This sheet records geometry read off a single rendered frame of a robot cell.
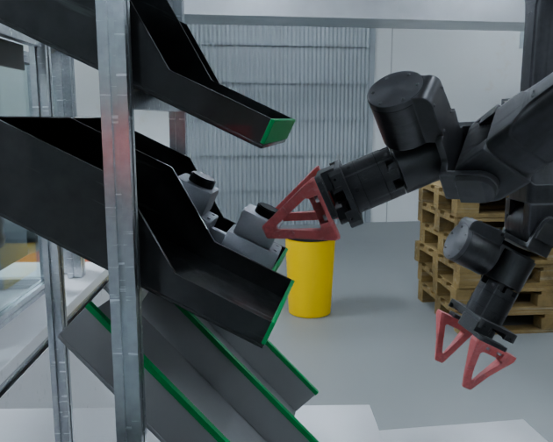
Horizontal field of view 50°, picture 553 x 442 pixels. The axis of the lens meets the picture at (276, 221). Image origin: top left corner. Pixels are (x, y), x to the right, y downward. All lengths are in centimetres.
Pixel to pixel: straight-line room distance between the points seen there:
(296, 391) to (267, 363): 5
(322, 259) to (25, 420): 315
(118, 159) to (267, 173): 721
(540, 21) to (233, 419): 65
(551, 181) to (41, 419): 90
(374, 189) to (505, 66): 808
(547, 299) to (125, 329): 388
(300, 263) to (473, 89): 495
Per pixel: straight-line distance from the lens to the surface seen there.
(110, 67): 46
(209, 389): 66
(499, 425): 113
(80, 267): 204
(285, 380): 81
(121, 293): 48
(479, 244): 89
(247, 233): 67
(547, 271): 423
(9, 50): 76
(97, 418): 113
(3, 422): 117
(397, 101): 60
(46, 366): 164
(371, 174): 64
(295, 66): 771
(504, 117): 61
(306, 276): 412
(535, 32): 93
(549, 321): 430
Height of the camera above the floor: 137
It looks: 10 degrees down
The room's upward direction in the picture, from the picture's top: straight up
